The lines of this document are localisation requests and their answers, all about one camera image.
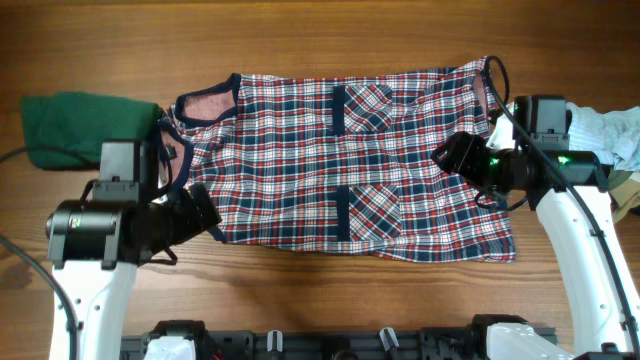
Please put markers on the green folded cloth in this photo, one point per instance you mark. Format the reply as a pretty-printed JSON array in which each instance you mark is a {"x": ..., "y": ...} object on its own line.
[{"x": 63, "y": 129}]

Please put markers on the olive tan garment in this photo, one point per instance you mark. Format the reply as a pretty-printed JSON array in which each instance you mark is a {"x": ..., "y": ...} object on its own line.
[{"x": 624, "y": 191}]

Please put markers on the plaid shorts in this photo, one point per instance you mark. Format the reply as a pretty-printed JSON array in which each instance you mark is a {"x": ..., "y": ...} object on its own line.
[{"x": 340, "y": 165}]

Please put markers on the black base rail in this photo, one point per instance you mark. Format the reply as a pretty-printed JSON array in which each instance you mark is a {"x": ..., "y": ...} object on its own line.
[{"x": 467, "y": 342}]

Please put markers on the light blue striped garment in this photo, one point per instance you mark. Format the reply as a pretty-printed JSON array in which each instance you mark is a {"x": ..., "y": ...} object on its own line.
[{"x": 612, "y": 136}]

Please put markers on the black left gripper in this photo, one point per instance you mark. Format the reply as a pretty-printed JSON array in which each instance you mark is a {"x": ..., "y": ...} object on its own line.
[{"x": 191, "y": 224}]

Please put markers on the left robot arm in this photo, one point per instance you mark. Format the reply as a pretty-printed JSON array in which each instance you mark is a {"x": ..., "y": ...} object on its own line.
[{"x": 125, "y": 218}]

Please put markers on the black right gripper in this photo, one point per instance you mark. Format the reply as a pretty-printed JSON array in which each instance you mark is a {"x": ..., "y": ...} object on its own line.
[{"x": 462, "y": 151}]

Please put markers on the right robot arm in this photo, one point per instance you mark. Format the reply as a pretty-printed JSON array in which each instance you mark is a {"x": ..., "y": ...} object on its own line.
[{"x": 529, "y": 151}]

